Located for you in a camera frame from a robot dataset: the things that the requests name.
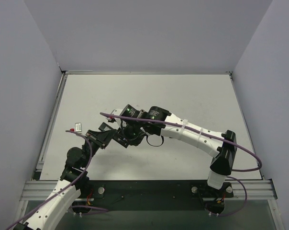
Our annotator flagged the aluminium front rail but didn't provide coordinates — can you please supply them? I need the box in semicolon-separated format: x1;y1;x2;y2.
20;180;278;201

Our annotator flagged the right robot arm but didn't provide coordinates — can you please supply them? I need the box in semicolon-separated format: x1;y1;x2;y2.
108;104;237;190

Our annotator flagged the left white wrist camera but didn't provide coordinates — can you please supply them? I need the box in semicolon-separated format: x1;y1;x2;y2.
70;123;82;133

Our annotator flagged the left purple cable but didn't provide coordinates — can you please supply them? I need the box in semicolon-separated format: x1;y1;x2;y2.
5;129;109;230

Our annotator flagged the black remote control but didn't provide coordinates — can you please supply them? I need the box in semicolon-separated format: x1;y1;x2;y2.
113;134;129;148

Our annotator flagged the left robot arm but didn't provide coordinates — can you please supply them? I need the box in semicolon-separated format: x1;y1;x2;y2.
8;128;117;230

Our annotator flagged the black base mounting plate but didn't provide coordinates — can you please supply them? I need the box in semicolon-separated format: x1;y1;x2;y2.
73;180;233;211

